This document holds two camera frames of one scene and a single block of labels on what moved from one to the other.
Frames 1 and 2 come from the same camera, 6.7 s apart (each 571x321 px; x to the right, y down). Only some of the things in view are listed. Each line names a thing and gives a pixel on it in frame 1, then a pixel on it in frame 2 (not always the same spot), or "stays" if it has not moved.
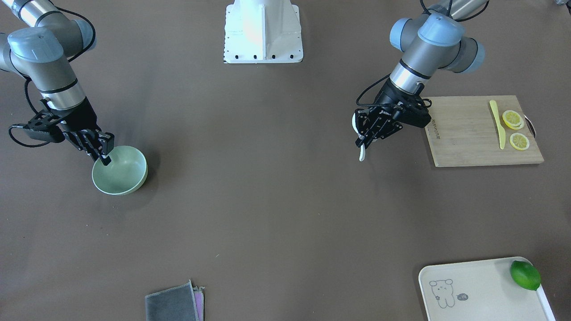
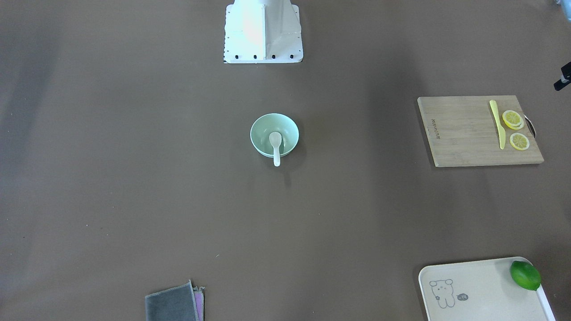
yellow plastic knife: (502, 133) stays
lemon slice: (519, 141) stays
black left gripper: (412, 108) -> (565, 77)
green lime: (525, 275) stays
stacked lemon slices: (512, 119) stays
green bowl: (126, 173) -> (266, 124)
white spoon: (362, 155) -> (275, 139)
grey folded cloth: (183, 303) stays
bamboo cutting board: (473, 130) stays
